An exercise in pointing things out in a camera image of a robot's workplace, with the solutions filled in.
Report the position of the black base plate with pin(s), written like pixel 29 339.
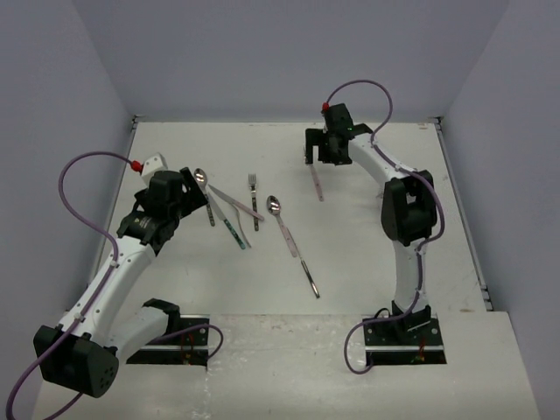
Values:
pixel 185 350
pixel 388 344

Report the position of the fork with dark handle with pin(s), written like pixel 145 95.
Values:
pixel 252 188

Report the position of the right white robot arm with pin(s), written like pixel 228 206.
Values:
pixel 409 207

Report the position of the knife with teal handle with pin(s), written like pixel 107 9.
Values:
pixel 223 218

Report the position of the knife with pink handle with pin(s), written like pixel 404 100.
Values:
pixel 236 203

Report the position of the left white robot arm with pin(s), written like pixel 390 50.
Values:
pixel 85 350

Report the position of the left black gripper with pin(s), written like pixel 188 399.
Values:
pixel 196 198

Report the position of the fork with pink handle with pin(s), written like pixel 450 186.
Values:
pixel 315 178

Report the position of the spoon with dark handle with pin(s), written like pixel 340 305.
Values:
pixel 201 179

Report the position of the spoon with pink handle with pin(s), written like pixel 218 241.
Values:
pixel 274 208

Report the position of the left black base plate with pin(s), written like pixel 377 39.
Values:
pixel 185 350

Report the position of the knife with dark handle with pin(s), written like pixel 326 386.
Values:
pixel 309 278

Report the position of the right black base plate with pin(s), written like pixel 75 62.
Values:
pixel 388 344

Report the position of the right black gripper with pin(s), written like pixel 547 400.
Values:
pixel 316 137

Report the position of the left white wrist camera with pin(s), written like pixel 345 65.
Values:
pixel 153 164

